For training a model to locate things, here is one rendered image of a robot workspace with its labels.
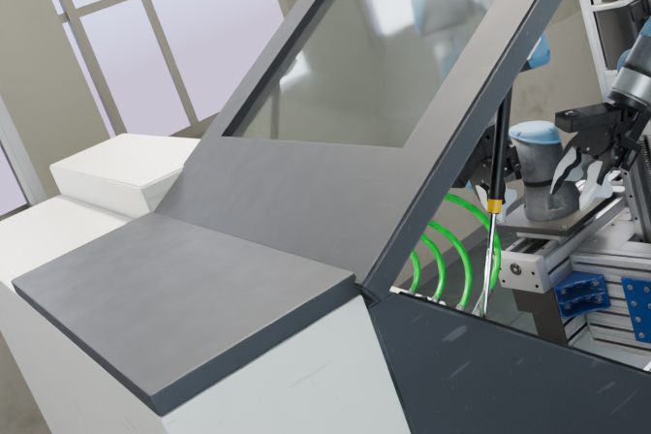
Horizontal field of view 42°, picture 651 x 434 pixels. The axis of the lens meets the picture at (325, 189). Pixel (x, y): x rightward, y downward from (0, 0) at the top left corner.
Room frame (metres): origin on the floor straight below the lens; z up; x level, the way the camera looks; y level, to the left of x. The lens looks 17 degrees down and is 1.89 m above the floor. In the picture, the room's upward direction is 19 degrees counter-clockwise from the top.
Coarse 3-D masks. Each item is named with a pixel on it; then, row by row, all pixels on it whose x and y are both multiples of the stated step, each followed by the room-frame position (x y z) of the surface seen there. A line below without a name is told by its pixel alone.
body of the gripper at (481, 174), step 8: (488, 128) 1.61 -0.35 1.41; (488, 136) 1.64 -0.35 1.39; (488, 144) 1.63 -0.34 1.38; (488, 152) 1.62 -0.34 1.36; (512, 152) 1.63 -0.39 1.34; (480, 160) 1.61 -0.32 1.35; (488, 160) 1.61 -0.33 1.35; (480, 168) 1.62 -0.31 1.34; (488, 168) 1.60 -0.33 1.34; (512, 168) 1.63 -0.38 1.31; (520, 168) 1.63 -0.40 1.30; (472, 176) 1.65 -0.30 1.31; (480, 176) 1.63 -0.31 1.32; (488, 176) 1.61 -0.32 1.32; (504, 176) 1.63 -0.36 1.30; (480, 184) 1.64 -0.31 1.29; (488, 184) 1.62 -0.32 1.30
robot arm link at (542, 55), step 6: (540, 42) 1.68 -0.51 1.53; (546, 42) 1.68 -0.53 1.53; (540, 48) 1.68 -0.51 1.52; (546, 48) 1.67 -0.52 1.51; (534, 54) 1.68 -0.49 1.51; (540, 54) 1.68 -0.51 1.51; (546, 54) 1.68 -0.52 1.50; (534, 60) 1.68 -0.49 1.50; (540, 60) 1.68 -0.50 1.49; (546, 60) 1.68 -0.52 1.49; (528, 66) 1.69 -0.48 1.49; (534, 66) 1.69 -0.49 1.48; (540, 66) 1.70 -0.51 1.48
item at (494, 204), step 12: (504, 108) 1.09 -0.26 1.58; (504, 120) 1.09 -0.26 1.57; (504, 132) 1.09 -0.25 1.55; (504, 144) 1.09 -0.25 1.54; (492, 156) 1.09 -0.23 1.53; (504, 156) 1.08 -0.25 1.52; (492, 168) 1.09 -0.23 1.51; (504, 168) 1.08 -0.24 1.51; (492, 180) 1.08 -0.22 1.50; (492, 192) 1.08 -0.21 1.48; (492, 204) 1.07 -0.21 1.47; (492, 216) 1.07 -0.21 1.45; (492, 228) 1.07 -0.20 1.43; (492, 240) 1.07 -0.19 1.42; (492, 252) 1.07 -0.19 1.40
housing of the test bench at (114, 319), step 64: (0, 256) 1.73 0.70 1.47; (64, 256) 1.45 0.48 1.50; (128, 256) 1.31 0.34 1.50; (192, 256) 1.20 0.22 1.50; (256, 256) 1.10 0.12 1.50; (0, 320) 1.90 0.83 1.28; (64, 320) 1.12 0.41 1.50; (128, 320) 1.03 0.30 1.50; (192, 320) 0.96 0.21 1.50; (256, 320) 0.89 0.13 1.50; (320, 320) 0.90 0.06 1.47; (64, 384) 1.37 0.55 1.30; (128, 384) 0.87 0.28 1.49; (192, 384) 0.82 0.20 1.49; (256, 384) 0.85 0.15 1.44; (320, 384) 0.89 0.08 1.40; (384, 384) 0.93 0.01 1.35
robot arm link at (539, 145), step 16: (512, 128) 2.02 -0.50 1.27; (528, 128) 1.99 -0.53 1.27; (544, 128) 1.96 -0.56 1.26; (512, 144) 1.98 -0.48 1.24; (528, 144) 1.96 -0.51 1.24; (544, 144) 1.95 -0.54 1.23; (560, 144) 1.97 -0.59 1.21; (512, 160) 1.96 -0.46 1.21; (528, 160) 1.95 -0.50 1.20; (544, 160) 1.95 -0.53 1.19; (528, 176) 1.97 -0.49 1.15; (544, 176) 1.95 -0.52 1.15
